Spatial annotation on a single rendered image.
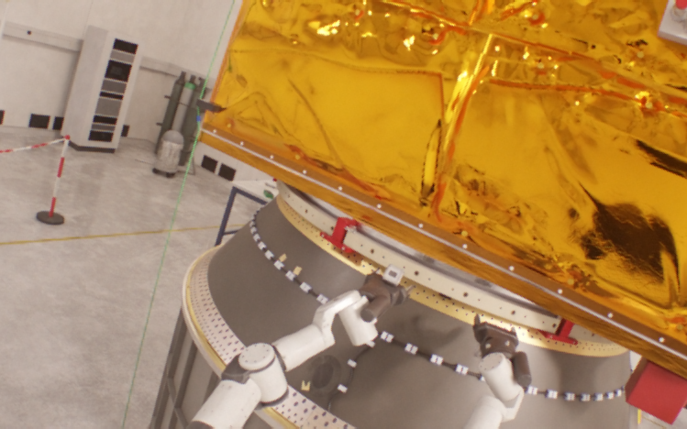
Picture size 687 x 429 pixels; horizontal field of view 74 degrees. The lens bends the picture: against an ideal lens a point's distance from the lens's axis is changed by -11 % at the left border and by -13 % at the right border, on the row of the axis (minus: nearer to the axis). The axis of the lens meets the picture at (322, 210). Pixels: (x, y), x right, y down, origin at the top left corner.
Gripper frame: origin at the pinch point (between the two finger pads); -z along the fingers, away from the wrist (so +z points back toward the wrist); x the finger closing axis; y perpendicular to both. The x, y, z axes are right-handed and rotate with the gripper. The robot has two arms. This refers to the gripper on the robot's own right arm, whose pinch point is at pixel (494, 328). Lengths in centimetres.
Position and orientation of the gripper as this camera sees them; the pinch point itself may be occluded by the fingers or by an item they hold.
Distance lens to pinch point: 142.7
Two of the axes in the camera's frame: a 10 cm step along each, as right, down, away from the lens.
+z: -2.2, 3.2, -9.2
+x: 9.3, 3.6, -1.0
